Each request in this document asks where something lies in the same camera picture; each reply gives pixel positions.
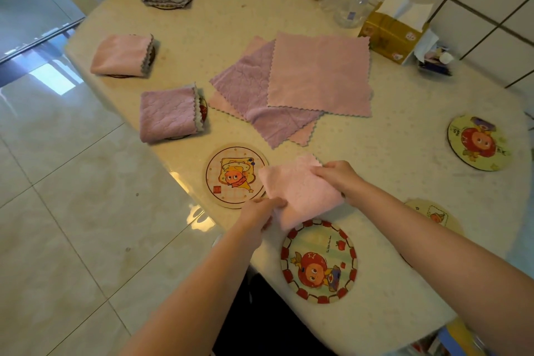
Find person's right hand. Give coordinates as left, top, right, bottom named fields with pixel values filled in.
left=310, top=160, right=368, bottom=207

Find person's left hand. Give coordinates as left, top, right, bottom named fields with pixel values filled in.
left=237, top=197, right=289, bottom=240

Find small pink cloth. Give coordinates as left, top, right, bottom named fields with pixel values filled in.
left=258, top=154, right=345, bottom=232

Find person's right forearm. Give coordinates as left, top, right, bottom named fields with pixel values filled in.
left=348, top=181, right=534, bottom=356

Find person's left forearm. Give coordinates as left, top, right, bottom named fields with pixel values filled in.
left=119, top=222, right=261, bottom=356

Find beige round cartoon coaster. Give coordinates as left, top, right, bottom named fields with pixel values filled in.
left=205, top=145, right=270, bottom=209

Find red-rimmed round cartoon coaster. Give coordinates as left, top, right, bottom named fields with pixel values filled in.
left=280, top=219, right=359, bottom=305

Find person's black trousers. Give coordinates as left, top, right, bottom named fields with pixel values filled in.
left=212, top=266, right=336, bottom=356

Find large flat pink cloth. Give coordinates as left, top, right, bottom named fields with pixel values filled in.
left=267, top=31, right=373, bottom=118

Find flat purple quilted cloth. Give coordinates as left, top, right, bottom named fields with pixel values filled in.
left=209, top=39, right=323, bottom=150

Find pale yellow round coaster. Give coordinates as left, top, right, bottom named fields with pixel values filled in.
left=404, top=198, right=464, bottom=237

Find folded purple quilted cloth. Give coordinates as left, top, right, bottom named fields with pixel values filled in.
left=139, top=84, right=205, bottom=144

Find yellow tissue box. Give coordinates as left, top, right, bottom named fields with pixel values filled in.
left=358, top=2, right=430, bottom=65

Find green round cartoon coaster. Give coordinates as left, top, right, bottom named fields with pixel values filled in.
left=447, top=115, right=513, bottom=172

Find small clear container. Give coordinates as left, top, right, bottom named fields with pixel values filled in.
left=416, top=44, right=456, bottom=77

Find white tissue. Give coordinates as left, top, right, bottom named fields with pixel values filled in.
left=377, top=0, right=435, bottom=31

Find blue yellow package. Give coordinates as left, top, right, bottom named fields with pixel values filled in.
left=410, top=317, right=490, bottom=356

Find folded pink cloth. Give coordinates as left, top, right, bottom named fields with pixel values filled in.
left=90, top=33, right=154, bottom=78

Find metal door track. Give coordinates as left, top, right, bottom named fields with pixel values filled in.
left=0, top=17, right=87, bottom=65

